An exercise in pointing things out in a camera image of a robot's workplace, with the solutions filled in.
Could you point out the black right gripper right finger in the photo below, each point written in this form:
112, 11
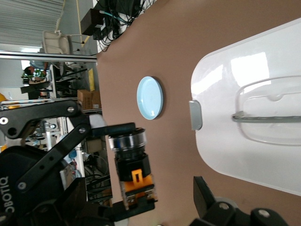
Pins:
211, 212

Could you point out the light blue round plate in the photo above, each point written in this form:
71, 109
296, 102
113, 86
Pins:
149, 97

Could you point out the white lidded storage box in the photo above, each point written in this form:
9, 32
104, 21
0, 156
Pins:
223, 146

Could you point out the orange push-button switch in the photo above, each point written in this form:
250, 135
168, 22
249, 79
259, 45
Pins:
138, 183

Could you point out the aluminium frame post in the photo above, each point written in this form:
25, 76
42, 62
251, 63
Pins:
47, 56

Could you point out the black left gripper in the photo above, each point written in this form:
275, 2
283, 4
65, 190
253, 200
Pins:
9, 164

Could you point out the grey box latch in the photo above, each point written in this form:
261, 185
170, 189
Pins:
195, 115

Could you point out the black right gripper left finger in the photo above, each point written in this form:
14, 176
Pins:
75, 212

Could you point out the yellow hard hat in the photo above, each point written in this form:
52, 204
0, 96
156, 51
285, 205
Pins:
3, 97

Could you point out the brown cardboard box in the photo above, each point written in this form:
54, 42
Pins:
89, 100

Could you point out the black power supply box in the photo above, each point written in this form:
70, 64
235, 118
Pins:
90, 21

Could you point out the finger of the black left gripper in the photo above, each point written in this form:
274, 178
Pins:
131, 212

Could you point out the white window blinds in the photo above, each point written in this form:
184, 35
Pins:
28, 18

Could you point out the white office chair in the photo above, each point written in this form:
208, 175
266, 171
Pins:
56, 42

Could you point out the seated person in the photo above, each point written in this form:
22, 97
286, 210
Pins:
35, 70

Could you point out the brown table mat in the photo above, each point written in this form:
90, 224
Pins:
176, 58

